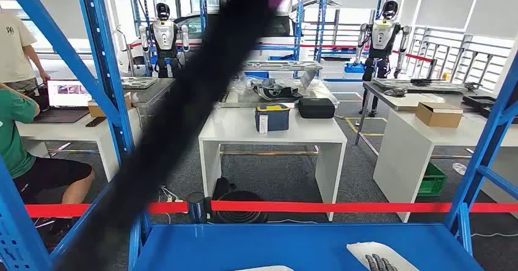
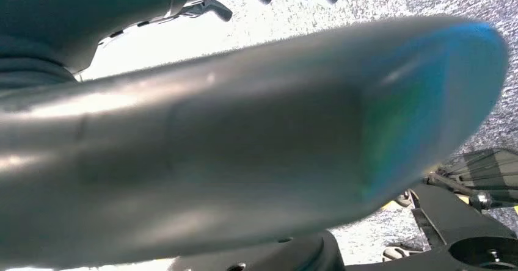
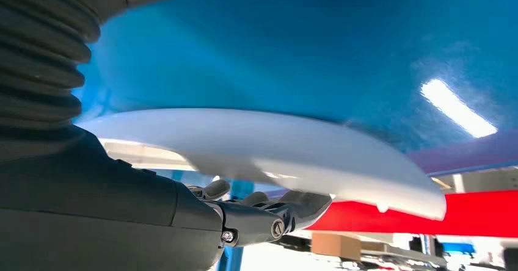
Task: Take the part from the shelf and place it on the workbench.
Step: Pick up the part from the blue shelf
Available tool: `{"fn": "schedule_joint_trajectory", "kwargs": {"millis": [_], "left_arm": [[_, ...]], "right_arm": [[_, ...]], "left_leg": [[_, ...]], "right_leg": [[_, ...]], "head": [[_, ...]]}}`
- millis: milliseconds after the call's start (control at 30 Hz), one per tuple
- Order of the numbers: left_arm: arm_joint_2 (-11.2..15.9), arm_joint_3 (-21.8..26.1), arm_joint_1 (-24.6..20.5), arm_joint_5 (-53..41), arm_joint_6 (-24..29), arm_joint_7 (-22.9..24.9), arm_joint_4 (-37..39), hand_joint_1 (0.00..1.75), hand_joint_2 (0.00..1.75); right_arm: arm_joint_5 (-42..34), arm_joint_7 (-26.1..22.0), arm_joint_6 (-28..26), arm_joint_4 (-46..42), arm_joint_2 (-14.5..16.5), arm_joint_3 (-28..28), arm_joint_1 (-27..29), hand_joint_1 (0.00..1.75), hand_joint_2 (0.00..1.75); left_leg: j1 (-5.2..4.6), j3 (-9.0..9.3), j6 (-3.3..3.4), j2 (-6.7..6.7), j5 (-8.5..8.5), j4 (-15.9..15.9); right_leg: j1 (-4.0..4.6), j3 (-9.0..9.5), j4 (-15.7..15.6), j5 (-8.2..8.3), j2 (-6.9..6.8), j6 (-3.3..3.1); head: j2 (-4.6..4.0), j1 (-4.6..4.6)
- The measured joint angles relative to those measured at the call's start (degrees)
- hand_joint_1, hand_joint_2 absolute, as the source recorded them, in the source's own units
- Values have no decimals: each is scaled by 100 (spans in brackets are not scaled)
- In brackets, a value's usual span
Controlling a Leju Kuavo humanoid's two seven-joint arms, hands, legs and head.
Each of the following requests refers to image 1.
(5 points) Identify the stainless steel table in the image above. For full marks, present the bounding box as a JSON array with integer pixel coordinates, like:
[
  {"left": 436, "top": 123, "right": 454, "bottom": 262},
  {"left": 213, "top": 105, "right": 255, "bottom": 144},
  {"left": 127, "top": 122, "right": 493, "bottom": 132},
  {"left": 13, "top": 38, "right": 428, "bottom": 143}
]
[
  {"left": 355, "top": 79, "right": 498, "bottom": 159},
  {"left": 220, "top": 79, "right": 338, "bottom": 157},
  {"left": 121, "top": 77, "right": 175, "bottom": 118}
]

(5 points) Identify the black round bin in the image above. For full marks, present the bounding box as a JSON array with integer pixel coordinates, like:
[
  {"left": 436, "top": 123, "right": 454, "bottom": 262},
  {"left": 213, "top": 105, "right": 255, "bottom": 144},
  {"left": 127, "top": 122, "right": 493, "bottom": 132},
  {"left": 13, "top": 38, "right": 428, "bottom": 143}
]
[{"left": 210, "top": 190, "right": 269, "bottom": 225}]

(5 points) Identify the black silver humanoid robot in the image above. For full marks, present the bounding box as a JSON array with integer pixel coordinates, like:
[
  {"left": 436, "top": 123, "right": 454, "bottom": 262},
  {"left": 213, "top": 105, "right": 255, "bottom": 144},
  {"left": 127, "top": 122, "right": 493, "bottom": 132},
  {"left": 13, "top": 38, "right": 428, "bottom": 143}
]
[
  {"left": 352, "top": 0, "right": 412, "bottom": 118},
  {"left": 139, "top": 2, "right": 190, "bottom": 79}
]

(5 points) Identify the white metal railing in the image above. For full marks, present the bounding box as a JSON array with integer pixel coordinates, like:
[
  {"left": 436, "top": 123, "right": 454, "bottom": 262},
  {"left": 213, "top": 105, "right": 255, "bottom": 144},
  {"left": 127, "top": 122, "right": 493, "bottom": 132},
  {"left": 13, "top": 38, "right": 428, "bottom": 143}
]
[{"left": 404, "top": 26, "right": 517, "bottom": 94}]

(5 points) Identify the silver metal fixture plate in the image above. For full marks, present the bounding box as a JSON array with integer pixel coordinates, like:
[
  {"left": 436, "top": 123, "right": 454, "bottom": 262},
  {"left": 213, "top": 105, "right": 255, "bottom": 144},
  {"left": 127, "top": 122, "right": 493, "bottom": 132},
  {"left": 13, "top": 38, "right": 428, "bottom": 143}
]
[{"left": 242, "top": 60, "right": 324, "bottom": 90}]

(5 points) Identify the open laptop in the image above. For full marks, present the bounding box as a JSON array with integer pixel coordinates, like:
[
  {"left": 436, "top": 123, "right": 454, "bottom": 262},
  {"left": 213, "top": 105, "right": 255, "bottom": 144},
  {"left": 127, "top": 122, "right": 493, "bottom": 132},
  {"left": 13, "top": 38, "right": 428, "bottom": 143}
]
[{"left": 32, "top": 79, "right": 93, "bottom": 123}]

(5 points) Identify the green plastic crate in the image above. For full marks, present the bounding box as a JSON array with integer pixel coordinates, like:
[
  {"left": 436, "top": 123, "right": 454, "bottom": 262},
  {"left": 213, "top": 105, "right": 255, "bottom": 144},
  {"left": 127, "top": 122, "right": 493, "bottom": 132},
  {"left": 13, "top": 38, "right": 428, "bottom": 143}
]
[{"left": 417, "top": 162, "right": 448, "bottom": 198}]

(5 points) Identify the black backpack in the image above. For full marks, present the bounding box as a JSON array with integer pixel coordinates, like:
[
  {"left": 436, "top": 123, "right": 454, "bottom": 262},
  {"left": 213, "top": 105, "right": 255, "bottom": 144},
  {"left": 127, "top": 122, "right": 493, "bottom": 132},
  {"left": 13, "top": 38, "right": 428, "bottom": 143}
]
[{"left": 211, "top": 177, "right": 237, "bottom": 201}]

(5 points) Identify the cardboard box with white label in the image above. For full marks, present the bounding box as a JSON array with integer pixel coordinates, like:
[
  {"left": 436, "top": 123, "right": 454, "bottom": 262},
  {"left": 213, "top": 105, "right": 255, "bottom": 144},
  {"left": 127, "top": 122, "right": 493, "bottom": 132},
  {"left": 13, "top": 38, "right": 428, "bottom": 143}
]
[{"left": 415, "top": 101, "right": 464, "bottom": 129}]

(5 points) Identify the small cardboard box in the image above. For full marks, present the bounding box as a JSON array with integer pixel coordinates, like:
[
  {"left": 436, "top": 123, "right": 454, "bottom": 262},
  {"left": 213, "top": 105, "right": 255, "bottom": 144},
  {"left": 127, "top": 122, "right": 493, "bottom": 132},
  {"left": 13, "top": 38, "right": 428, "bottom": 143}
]
[{"left": 87, "top": 93, "right": 133, "bottom": 118}]

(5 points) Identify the black hard case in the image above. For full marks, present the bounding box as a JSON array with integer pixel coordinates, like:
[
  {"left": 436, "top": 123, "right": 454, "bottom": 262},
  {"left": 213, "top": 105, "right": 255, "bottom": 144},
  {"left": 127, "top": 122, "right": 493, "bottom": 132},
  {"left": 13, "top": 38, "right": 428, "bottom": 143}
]
[{"left": 298, "top": 98, "right": 336, "bottom": 120}]

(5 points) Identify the grey moulded car part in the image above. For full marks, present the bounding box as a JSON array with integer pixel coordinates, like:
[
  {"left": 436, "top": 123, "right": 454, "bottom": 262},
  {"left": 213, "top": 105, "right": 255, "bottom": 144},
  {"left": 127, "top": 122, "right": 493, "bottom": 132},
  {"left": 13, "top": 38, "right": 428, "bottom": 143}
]
[{"left": 252, "top": 78, "right": 304, "bottom": 101}]

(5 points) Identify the dark stanchion post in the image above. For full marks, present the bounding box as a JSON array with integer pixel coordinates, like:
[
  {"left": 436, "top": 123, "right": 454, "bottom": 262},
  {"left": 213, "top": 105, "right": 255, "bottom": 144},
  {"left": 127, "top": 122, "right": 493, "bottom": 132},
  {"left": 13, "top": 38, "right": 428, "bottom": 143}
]
[{"left": 187, "top": 191, "right": 211, "bottom": 224}]

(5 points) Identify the black flat tray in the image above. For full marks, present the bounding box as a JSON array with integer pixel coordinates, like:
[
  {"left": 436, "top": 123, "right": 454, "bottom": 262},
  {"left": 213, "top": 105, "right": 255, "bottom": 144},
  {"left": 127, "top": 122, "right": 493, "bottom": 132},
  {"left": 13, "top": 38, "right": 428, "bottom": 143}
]
[{"left": 462, "top": 94, "right": 518, "bottom": 125}]

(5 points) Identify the blue yellow tool bag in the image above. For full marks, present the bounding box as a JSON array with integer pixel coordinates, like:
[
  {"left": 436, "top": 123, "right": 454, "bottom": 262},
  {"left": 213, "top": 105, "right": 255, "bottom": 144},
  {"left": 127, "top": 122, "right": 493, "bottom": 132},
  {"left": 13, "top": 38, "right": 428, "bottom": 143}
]
[{"left": 255, "top": 104, "right": 291, "bottom": 134}]

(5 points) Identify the white car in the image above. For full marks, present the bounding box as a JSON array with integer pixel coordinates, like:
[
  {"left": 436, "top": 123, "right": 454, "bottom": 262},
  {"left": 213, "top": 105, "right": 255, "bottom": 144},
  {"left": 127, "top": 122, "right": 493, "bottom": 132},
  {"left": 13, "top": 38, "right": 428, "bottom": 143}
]
[{"left": 117, "top": 0, "right": 341, "bottom": 78}]

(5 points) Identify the white plastic car part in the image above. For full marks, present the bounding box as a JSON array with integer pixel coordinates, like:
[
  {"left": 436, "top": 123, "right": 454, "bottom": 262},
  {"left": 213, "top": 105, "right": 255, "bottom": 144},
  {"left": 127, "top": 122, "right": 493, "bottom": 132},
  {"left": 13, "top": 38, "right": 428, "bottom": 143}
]
[
  {"left": 346, "top": 242, "right": 420, "bottom": 271},
  {"left": 235, "top": 265, "right": 295, "bottom": 271}
]

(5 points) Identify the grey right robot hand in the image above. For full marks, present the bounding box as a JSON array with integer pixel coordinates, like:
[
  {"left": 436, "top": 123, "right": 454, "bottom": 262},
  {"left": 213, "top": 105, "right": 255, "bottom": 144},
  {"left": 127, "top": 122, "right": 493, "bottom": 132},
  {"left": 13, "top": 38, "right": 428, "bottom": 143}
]
[{"left": 365, "top": 254, "right": 398, "bottom": 271}]

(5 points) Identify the black hanging cable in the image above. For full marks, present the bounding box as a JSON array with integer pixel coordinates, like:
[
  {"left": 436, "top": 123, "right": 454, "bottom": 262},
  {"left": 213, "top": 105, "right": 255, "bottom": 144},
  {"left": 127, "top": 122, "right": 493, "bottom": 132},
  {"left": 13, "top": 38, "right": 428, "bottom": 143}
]
[{"left": 54, "top": 0, "right": 302, "bottom": 271}]

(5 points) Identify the person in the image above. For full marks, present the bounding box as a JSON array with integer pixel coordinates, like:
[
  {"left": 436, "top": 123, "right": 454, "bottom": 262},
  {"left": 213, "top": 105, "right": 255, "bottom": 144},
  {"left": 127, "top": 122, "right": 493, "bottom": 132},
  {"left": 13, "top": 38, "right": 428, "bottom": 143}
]
[
  {"left": 0, "top": 9, "right": 51, "bottom": 93},
  {"left": 0, "top": 82, "right": 96, "bottom": 254}
]

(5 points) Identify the white panel desk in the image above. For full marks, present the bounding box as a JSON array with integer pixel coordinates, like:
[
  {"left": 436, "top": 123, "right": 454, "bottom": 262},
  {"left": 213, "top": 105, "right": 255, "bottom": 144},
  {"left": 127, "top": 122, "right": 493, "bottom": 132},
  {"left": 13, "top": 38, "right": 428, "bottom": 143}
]
[
  {"left": 373, "top": 109, "right": 518, "bottom": 223},
  {"left": 198, "top": 107, "right": 348, "bottom": 222},
  {"left": 16, "top": 107, "right": 143, "bottom": 183}
]

